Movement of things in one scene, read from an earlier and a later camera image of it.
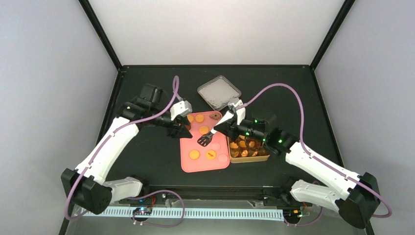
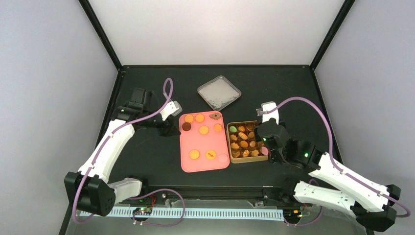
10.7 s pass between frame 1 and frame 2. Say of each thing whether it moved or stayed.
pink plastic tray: stayed
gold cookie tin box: stayed
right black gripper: moved
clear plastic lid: stayed
